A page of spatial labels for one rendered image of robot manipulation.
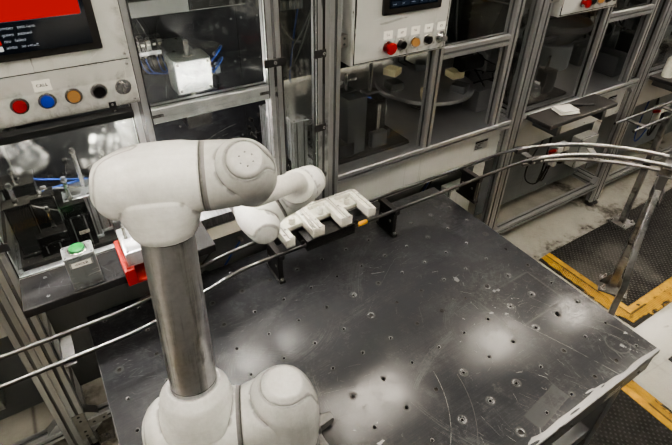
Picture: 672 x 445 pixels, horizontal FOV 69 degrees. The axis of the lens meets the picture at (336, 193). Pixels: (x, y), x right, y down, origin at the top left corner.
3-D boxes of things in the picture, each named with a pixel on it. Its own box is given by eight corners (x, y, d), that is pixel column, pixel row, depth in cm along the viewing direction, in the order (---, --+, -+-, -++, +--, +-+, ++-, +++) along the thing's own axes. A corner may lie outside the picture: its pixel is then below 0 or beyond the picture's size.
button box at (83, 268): (75, 291, 136) (62, 260, 130) (70, 274, 142) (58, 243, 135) (104, 281, 140) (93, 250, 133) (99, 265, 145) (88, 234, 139)
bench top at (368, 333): (193, 724, 87) (190, 719, 85) (88, 325, 161) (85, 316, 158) (655, 357, 154) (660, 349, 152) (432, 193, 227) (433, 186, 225)
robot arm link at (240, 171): (273, 149, 101) (206, 154, 99) (275, 118, 84) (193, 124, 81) (279, 211, 99) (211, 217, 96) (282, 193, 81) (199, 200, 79)
